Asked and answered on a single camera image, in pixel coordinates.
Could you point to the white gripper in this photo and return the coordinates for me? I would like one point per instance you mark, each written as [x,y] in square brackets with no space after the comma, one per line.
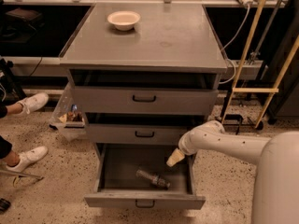
[186,146]

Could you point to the clear plastic water bottle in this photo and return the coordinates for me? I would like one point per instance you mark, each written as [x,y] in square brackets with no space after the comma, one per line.
[154,179]

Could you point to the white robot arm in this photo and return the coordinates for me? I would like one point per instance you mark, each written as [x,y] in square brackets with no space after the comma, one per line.
[276,187]

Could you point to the grey middle drawer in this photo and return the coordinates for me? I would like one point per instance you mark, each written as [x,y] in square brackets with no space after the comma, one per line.
[142,129]

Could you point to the grey drawer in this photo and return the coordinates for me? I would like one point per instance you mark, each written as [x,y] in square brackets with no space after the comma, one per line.
[142,129]
[136,92]
[117,186]

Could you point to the grey bottom drawer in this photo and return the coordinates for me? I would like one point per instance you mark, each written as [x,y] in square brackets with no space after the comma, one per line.
[117,186]

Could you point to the grey metal drawer cabinet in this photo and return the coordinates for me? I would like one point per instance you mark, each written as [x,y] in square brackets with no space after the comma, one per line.
[172,38]

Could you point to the grey top drawer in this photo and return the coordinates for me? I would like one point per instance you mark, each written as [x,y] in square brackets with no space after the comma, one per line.
[136,92]

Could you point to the black stand base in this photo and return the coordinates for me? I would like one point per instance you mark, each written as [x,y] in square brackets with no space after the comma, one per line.
[238,121]

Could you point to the clear plastic snack bin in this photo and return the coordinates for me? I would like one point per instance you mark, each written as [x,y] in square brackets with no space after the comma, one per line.
[67,117]

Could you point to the cream paper bowl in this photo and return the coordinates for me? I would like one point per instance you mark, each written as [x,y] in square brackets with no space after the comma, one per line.
[124,20]

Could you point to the lower white sneaker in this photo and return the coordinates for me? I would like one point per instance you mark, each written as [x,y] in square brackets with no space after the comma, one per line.
[29,157]

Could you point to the white sneaker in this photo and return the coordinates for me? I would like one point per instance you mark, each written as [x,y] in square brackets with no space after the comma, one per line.
[33,103]
[29,157]

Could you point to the upper white sneaker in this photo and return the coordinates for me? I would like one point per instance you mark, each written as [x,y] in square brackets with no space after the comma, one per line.
[33,103]

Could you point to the black box on shelf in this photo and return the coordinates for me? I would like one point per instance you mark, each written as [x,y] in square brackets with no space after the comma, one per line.
[23,19]

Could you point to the wooden ladder frame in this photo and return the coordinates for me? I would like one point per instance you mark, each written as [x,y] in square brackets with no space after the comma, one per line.
[271,91]

